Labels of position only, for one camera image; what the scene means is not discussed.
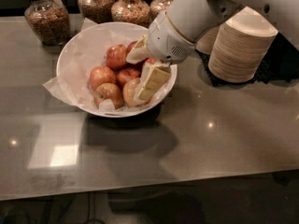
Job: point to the dark red apple back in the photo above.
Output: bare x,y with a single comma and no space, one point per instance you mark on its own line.
129,48

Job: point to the paper bowl stack front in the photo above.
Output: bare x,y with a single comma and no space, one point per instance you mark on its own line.
240,46

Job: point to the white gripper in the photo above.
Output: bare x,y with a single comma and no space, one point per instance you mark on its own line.
167,40

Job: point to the glass jar mixed cereal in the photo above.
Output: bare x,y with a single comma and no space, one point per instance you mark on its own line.
132,11

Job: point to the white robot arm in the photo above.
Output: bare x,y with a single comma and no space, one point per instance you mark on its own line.
193,18

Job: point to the yellow-red apple front right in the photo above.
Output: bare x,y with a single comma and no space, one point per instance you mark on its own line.
128,92

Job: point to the paper bowl stack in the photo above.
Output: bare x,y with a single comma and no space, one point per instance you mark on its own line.
240,46
206,43

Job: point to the paper bowl stack back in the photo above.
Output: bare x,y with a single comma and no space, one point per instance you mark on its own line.
206,43

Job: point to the red apple back left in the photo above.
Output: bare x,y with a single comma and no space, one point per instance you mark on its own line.
116,57

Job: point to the yellow-red apple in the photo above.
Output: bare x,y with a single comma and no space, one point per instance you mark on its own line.
108,91
128,92

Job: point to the glass jar light cereal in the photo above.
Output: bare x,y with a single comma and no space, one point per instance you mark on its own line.
160,3

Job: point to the white bowl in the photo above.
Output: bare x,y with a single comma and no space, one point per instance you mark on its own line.
78,50

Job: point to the yellow-red apple front left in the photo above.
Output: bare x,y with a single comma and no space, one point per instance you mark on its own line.
108,91

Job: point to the black mat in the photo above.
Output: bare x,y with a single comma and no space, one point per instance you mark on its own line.
281,62

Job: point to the glass jar dark granola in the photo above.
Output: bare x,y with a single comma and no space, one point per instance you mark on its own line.
98,11

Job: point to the glass jar brown cereal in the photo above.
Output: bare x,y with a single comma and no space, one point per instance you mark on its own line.
49,20

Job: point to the small red apple centre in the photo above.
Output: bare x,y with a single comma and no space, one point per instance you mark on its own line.
127,74

